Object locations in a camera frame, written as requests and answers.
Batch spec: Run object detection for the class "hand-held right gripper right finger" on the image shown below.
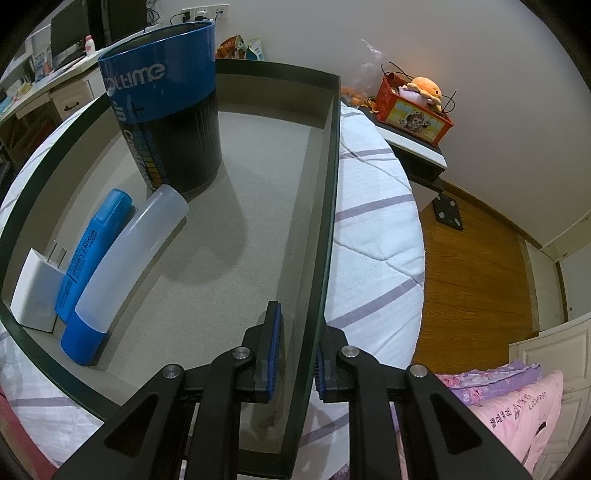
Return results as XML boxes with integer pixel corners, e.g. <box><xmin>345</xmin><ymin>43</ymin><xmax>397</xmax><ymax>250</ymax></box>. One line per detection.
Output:
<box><xmin>314</xmin><ymin>325</ymin><xmax>532</xmax><ymax>480</ymax></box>

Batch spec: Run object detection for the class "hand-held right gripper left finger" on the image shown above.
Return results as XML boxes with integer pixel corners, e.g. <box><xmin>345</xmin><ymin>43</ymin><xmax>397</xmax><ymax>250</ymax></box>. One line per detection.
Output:
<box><xmin>51</xmin><ymin>301</ymin><xmax>283</xmax><ymax>480</ymax></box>

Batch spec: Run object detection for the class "translucent tube with blue cap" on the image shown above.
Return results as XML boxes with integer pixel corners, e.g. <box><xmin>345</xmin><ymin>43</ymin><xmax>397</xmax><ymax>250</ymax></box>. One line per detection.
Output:
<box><xmin>61</xmin><ymin>184</ymin><xmax>190</xmax><ymax>366</ymax></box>

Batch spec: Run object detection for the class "blue highlighter pen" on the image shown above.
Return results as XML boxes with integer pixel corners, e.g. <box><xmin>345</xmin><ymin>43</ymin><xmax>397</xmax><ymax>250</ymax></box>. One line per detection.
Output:
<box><xmin>54</xmin><ymin>188</ymin><xmax>134</xmax><ymax>324</ymax></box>

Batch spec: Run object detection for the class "blue and black tin can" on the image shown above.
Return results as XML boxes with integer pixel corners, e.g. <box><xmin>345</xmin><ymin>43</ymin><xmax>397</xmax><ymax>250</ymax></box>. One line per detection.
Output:
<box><xmin>98</xmin><ymin>21</ymin><xmax>222</xmax><ymax>195</ymax></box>

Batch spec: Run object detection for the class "white charger plug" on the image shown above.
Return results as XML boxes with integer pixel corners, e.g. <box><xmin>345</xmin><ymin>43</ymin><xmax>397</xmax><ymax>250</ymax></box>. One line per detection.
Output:
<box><xmin>10</xmin><ymin>240</ymin><xmax>70</xmax><ymax>334</ymax></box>

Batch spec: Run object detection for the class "purple floral cloth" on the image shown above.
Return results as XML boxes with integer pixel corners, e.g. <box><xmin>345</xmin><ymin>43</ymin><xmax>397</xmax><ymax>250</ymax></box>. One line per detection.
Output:
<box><xmin>434</xmin><ymin>362</ymin><xmax>543</xmax><ymax>407</ymax></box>

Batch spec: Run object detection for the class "white quilt with purple stripes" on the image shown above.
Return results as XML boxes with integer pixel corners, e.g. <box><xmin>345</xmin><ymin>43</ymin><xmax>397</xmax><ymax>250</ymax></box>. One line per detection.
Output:
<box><xmin>0</xmin><ymin>99</ymin><xmax>426</xmax><ymax>480</ymax></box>

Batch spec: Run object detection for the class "pink printed quilt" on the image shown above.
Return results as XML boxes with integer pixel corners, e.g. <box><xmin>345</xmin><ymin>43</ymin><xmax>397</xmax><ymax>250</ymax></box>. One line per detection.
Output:
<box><xmin>466</xmin><ymin>369</ymin><xmax>565</xmax><ymax>476</ymax></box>

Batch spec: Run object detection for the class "black and white side shelf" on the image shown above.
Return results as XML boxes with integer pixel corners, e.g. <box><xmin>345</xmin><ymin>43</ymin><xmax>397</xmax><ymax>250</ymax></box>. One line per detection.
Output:
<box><xmin>358</xmin><ymin>104</ymin><xmax>448</xmax><ymax>191</ymax></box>

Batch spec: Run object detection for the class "white wardrobe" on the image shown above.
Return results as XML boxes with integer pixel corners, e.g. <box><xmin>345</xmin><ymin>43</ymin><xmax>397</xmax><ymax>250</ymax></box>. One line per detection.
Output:
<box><xmin>508</xmin><ymin>222</ymin><xmax>591</xmax><ymax>480</ymax></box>

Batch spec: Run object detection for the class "pile of oranges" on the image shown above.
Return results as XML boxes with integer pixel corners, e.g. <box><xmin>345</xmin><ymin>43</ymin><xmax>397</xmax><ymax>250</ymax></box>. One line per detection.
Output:
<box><xmin>342</xmin><ymin>85</ymin><xmax>377</xmax><ymax>109</ymax></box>

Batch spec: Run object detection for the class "red cartoon storage box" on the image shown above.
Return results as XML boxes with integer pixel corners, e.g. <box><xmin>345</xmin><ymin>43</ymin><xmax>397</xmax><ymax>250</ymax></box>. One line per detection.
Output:
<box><xmin>375</xmin><ymin>76</ymin><xmax>454</xmax><ymax>147</ymax></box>

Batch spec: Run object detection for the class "pink blanket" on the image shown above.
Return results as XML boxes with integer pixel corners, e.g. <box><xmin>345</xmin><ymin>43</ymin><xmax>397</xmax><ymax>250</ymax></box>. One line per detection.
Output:
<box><xmin>0</xmin><ymin>383</ymin><xmax>51</xmax><ymax>480</ymax></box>

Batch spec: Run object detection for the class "orange plush toy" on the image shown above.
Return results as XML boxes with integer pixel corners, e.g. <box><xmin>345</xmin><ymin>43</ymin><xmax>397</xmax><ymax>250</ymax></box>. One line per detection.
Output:
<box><xmin>399</xmin><ymin>76</ymin><xmax>444</xmax><ymax>109</ymax></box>

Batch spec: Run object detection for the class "orange snack bag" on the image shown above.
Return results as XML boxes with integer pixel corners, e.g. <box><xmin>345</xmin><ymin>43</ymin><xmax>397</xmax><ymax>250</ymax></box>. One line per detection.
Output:
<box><xmin>217</xmin><ymin>36</ymin><xmax>245</xmax><ymax>60</ymax></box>

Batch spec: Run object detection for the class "clear plastic bag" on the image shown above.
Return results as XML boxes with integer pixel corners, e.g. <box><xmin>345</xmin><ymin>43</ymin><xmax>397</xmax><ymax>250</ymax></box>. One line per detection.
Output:
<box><xmin>358</xmin><ymin>37</ymin><xmax>393</xmax><ymax>88</ymax></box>

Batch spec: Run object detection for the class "white desk with drawers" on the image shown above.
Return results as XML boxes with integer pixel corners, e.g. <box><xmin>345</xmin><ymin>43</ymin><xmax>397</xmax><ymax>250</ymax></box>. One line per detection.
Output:
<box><xmin>0</xmin><ymin>44</ymin><xmax>112</xmax><ymax>158</ymax></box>

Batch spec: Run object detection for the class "black computer tower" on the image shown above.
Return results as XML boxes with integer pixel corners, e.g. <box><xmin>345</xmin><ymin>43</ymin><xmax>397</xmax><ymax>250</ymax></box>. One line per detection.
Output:
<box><xmin>90</xmin><ymin>0</ymin><xmax>153</xmax><ymax>47</ymax></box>

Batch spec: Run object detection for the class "black computer monitor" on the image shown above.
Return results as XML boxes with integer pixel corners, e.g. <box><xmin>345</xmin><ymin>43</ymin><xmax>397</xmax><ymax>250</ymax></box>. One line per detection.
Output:
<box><xmin>50</xmin><ymin>0</ymin><xmax>90</xmax><ymax>70</ymax></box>

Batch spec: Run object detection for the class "black power cable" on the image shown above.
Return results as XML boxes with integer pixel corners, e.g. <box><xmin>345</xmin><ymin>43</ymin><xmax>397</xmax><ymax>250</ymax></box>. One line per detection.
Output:
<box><xmin>170</xmin><ymin>11</ymin><xmax>218</xmax><ymax>29</ymax></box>

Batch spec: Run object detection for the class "white wall socket strip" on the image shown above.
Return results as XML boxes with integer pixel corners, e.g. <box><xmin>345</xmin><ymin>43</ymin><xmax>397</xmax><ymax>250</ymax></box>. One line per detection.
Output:
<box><xmin>180</xmin><ymin>4</ymin><xmax>229</xmax><ymax>21</ymax></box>

